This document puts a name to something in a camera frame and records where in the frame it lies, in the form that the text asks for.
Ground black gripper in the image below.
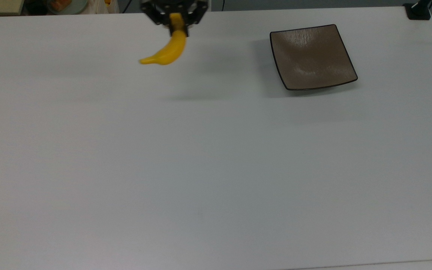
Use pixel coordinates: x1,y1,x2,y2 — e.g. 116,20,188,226
140,0,210,38

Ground yellow banana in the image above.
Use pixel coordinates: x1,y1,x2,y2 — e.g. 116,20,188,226
139,13,187,66

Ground brown square ceramic plate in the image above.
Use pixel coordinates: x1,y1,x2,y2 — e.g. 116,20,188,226
269,24,359,91

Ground white plastic bag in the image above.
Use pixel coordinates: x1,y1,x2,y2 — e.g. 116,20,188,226
88,0,120,14

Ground pale green bowl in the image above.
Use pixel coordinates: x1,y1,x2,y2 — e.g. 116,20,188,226
47,0,89,15

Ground black clamp mount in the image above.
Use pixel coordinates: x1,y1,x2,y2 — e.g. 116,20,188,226
403,0,432,21

